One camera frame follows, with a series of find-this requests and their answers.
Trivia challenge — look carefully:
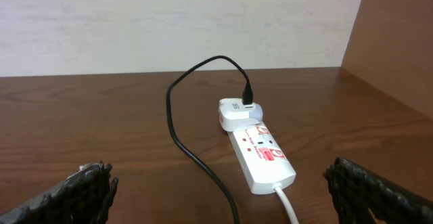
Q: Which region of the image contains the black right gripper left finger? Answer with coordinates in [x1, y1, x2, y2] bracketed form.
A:
[1, 162, 118, 224]

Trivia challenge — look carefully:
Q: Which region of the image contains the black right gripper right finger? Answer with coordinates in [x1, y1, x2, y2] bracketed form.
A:
[323, 157, 432, 224]

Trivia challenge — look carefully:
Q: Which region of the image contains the black charging cable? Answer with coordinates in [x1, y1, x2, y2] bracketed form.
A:
[165, 55, 254, 224]

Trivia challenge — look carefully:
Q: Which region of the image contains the white usb charger adapter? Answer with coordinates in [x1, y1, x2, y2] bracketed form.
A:
[219, 98, 263, 132]

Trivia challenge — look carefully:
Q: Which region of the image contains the white power strip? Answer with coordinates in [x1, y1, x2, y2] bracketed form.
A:
[228, 123, 296, 195]

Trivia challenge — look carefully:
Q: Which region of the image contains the brown wooden side panel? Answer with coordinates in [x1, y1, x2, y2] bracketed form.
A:
[342, 0, 432, 117]

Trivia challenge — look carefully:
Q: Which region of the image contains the white power strip cord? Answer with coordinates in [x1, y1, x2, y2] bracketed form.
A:
[273, 182, 300, 224]

